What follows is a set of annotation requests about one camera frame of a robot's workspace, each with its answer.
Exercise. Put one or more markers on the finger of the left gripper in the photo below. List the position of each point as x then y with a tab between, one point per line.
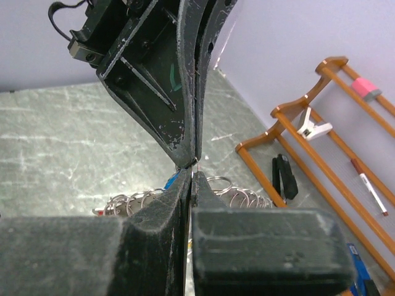
213	20

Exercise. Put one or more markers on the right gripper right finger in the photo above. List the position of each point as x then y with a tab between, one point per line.
278	251

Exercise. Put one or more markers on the blue tag key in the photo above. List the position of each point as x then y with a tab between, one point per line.
171	180

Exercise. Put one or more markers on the pink eraser block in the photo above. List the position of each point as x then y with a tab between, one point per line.
365	89

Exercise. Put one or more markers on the wooden three-tier rack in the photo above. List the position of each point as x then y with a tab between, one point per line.
361	130

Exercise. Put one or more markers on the black stapler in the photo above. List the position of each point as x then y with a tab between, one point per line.
283	179

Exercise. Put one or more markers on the blue stapler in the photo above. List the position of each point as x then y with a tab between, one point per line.
364	284

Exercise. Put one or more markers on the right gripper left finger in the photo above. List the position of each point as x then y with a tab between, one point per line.
144	254

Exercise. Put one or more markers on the white plastic clamp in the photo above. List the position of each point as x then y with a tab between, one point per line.
308	129

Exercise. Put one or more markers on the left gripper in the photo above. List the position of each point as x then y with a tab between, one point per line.
141	69

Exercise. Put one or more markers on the red-capped marker pen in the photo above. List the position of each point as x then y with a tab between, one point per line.
369	186

